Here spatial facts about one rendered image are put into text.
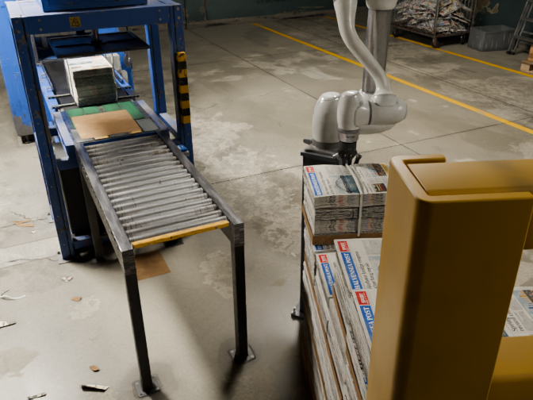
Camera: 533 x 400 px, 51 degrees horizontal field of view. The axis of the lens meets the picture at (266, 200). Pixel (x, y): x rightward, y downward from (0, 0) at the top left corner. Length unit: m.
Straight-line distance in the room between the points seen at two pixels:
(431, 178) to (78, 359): 2.79
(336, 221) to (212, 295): 1.35
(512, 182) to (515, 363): 0.21
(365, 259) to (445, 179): 1.32
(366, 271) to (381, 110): 0.85
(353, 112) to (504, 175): 1.86
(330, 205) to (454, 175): 1.72
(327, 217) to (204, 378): 1.12
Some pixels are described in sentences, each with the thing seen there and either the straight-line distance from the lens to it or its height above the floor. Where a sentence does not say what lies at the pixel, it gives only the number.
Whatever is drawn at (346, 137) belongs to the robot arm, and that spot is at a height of 1.19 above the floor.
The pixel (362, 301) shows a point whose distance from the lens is 1.60.
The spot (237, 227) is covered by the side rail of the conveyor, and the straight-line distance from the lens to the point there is 2.49.
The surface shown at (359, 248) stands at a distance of 1.82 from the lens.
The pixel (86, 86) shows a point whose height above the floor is 0.93.
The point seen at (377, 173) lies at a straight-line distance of 2.36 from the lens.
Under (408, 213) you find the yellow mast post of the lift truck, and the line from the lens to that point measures 0.45.
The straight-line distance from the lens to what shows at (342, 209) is 2.20.
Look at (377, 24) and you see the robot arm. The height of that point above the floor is 1.60.
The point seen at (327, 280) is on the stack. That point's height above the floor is 0.83.
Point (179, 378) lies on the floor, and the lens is 2.90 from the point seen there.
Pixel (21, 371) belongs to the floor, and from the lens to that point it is 3.17.
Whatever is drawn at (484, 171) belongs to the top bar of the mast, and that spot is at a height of 1.85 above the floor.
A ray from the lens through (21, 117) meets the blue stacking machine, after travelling 5.93.
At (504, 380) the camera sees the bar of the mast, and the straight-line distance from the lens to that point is 0.59.
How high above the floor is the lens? 2.04
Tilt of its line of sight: 28 degrees down
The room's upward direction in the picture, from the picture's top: 1 degrees counter-clockwise
